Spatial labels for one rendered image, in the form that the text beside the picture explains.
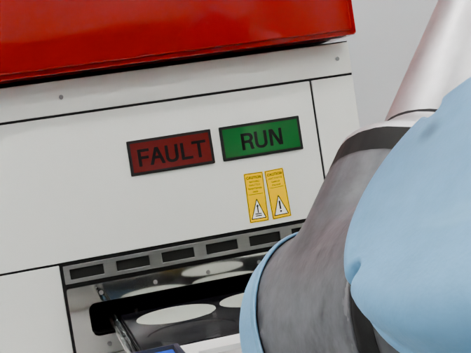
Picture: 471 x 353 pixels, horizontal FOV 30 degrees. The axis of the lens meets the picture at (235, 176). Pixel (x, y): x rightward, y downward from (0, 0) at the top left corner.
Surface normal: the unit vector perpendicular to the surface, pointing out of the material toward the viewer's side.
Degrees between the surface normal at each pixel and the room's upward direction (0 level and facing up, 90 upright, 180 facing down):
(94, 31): 90
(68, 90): 90
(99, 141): 90
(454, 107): 44
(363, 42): 90
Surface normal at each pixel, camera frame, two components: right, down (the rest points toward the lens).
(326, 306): -0.93, -0.14
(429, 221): -0.75, -0.60
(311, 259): -0.87, -0.43
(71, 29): 0.23, 0.01
